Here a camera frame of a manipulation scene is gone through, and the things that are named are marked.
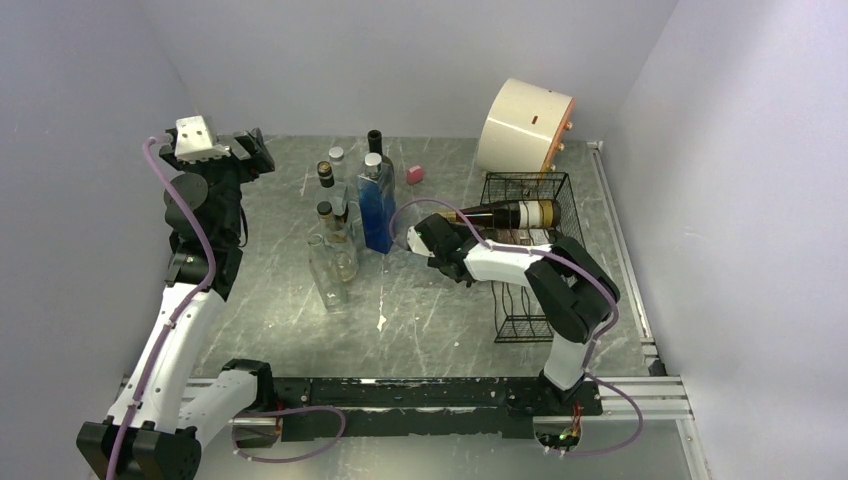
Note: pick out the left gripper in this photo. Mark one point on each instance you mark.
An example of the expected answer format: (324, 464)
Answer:
(247, 169)

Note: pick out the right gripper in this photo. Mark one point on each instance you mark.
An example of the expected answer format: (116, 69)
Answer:
(432, 262)

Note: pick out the brown bottle gold foil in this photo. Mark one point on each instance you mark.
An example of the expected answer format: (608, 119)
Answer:
(515, 214)

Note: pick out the clear bottle gold label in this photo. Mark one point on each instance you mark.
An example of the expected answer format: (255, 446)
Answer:
(333, 190)

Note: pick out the blue square bottle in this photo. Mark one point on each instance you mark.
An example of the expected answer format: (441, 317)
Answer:
(376, 192)

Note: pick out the clear bottle white label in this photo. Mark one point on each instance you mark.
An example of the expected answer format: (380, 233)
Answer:
(339, 238)

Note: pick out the green wine bottle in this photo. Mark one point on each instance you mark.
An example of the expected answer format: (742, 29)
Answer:
(375, 145)

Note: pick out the clear plain bottle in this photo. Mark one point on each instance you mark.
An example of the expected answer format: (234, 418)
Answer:
(325, 274)

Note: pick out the clear bottle silver cap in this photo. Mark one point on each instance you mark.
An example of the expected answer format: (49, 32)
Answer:
(345, 169)

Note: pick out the dark bottle brown label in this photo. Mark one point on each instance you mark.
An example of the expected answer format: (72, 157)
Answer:
(523, 237)

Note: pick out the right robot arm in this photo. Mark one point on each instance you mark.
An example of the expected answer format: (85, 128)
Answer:
(577, 297)

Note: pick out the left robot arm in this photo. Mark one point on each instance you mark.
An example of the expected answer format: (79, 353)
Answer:
(152, 430)

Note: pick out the pink eraser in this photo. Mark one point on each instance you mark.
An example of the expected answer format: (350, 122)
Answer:
(414, 175)

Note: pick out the cream cylindrical container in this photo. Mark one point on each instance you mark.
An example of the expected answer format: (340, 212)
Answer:
(523, 129)

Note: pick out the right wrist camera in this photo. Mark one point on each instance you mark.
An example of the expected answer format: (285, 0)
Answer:
(416, 244)

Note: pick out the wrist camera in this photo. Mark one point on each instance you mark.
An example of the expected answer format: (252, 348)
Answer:
(416, 244)
(196, 141)

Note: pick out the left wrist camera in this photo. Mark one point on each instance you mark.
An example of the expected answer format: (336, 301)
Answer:
(196, 141)

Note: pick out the black base frame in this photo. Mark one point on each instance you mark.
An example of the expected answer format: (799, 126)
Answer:
(355, 407)

